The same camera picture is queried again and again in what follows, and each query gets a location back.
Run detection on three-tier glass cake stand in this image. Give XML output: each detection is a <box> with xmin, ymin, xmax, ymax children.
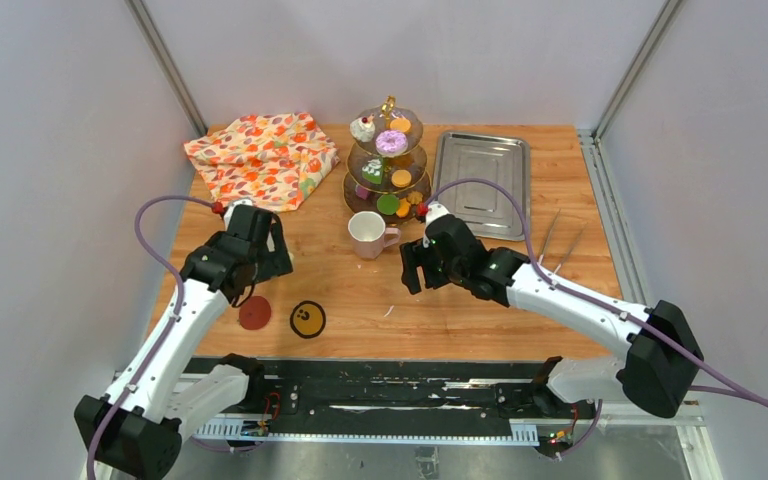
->
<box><xmin>343</xmin><ymin>96</ymin><xmax>431</xmax><ymax>225</ymax></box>

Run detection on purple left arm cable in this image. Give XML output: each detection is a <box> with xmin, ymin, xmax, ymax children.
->
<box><xmin>85</xmin><ymin>195</ymin><xmax>226</xmax><ymax>480</ymax></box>

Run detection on aluminium frame post left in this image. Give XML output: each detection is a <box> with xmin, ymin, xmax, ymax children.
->
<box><xmin>124</xmin><ymin>0</ymin><xmax>208</xmax><ymax>135</ymax></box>

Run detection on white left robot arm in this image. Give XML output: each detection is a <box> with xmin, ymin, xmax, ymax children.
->
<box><xmin>74</xmin><ymin>200</ymin><xmax>293</xmax><ymax>479</ymax></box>

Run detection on green square cake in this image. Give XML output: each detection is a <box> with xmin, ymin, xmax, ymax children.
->
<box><xmin>361</xmin><ymin>157</ymin><xmax>384</xmax><ymax>185</ymax></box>

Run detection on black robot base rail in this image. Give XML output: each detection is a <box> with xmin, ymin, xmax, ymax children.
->
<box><xmin>213</xmin><ymin>359</ymin><xmax>596</xmax><ymax>433</ymax></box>

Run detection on white slotted cable duct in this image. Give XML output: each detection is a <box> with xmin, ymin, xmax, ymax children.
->
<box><xmin>191</xmin><ymin>416</ymin><xmax>540</xmax><ymax>447</ymax></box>

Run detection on purple frosted donut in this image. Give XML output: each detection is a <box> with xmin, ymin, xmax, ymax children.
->
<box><xmin>375</xmin><ymin>129</ymin><xmax>409</xmax><ymax>157</ymax></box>

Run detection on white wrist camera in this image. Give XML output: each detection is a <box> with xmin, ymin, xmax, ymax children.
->
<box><xmin>425</xmin><ymin>202</ymin><xmax>450</xmax><ymax>229</ymax></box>
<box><xmin>221</xmin><ymin>198</ymin><xmax>253</xmax><ymax>229</ymax></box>

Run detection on aluminium frame post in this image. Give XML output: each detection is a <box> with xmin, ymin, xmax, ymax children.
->
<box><xmin>591</xmin><ymin>0</ymin><xmax>685</xmax><ymax>143</ymax></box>
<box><xmin>124</xmin><ymin>0</ymin><xmax>208</xmax><ymax>135</ymax></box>

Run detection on long metal tongs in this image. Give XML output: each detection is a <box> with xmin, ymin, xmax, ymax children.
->
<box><xmin>538</xmin><ymin>208</ymin><xmax>589</xmax><ymax>276</ymax></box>

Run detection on orange round biscuit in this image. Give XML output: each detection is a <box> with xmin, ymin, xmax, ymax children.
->
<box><xmin>390</xmin><ymin>169</ymin><xmax>412</xmax><ymax>188</ymax></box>
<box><xmin>388</xmin><ymin>117</ymin><xmax>412</xmax><ymax>135</ymax></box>

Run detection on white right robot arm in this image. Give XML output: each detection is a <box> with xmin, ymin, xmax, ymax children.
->
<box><xmin>399</xmin><ymin>213</ymin><xmax>704</xmax><ymax>418</ymax></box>

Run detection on brown bread roll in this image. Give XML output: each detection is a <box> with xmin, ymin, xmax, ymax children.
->
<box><xmin>392</xmin><ymin>154</ymin><xmax>414</xmax><ymax>169</ymax></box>

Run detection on aluminium frame post right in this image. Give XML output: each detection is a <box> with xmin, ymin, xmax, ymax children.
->
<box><xmin>591</xmin><ymin>0</ymin><xmax>685</xmax><ymax>143</ymax></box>

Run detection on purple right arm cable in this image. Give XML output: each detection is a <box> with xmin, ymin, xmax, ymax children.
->
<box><xmin>414</xmin><ymin>177</ymin><xmax>768</xmax><ymax>413</ymax></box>

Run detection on floral orange cloth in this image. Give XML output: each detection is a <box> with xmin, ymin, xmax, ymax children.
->
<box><xmin>184</xmin><ymin>112</ymin><xmax>339</xmax><ymax>213</ymax></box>

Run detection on magenta square cake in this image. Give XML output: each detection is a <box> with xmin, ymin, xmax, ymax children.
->
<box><xmin>354</xmin><ymin>185</ymin><xmax>371</xmax><ymax>200</ymax></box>

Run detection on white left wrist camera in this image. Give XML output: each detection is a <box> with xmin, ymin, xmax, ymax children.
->
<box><xmin>221</xmin><ymin>198</ymin><xmax>253</xmax><ymax>229</ymax></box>

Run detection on small orange flower cookie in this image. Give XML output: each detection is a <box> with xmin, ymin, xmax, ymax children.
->
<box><xmin>406</xmin><ymin>190</ymin><xmax>423</xmax><ymax>205</ymax></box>

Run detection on metal serving tray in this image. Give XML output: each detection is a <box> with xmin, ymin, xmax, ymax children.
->
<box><xmin>433</xmin><ymin>130</ymin><xmax>531</xmax><ymax>241</ymax></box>

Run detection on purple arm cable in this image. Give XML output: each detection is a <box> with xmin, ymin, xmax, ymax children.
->
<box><xmin>85</xmin><ymin>195</ymin><xmax>226</xmax><ymax>480</ymax></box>
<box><xmin>414</xmin><ymin>177</ymin><xmax>768</xmax><ymax>413</ymax></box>

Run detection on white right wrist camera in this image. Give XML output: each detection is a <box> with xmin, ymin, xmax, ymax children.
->
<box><xmin>425</xmin><ymin>202</ymin><xmax>450</xmax><ymax>229</ymax></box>

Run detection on white cream cupcake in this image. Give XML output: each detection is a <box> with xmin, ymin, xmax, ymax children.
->
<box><xmin>349</xmin><ymin>114</ymin><xmax>377</xmax><ymax>143</ymax></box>

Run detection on red round coaster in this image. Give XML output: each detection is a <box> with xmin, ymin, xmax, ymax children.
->
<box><xmin>238</xmin><ymin>295</ymin><xmax>272</xmax><ymax>331</ymax></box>

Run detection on pink mug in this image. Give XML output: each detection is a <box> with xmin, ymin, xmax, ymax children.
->
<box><xmin>347</xmin><ymin>211</ymin><xmax>401</xmax><ymax>260</ymax></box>

